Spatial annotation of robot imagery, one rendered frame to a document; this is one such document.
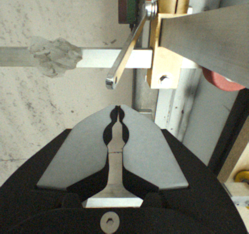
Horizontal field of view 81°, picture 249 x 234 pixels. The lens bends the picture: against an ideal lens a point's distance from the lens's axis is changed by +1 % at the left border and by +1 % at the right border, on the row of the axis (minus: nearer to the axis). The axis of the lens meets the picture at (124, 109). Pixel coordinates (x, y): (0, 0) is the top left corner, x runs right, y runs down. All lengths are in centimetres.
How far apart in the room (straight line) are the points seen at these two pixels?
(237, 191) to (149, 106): 29
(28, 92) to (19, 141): 59
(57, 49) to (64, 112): 114
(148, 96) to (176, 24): 30
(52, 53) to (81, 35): 88
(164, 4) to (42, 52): 19
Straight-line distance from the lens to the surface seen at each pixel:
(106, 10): 113
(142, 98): 46
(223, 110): 48
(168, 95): 57
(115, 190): 33
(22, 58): 31
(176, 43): 18
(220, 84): 27
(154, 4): 28
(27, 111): 154
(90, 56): 27
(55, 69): 28
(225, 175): 46
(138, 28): 19
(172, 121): 64
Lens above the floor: 112
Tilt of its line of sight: 61 degrees down
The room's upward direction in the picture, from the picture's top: 179 degrees clockwise
